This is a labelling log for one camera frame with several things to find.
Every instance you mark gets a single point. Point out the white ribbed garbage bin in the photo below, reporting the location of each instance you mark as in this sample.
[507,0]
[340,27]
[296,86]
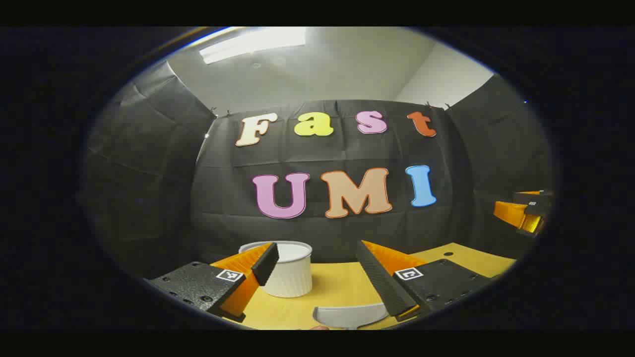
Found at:
[292,272]

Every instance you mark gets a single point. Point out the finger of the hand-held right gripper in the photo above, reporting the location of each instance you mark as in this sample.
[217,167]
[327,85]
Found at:
[511,213]
[533,198]

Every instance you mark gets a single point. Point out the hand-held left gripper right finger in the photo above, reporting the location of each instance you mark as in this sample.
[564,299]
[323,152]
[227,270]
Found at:
[379,280]

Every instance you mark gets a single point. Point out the grey dustpan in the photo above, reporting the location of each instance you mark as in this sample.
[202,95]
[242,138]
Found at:
[349,315]

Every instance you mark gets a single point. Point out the wooden desktop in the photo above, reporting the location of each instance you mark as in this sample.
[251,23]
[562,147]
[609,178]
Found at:
[337,282]

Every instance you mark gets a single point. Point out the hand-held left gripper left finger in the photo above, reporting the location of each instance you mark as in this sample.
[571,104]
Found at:
[266,263]

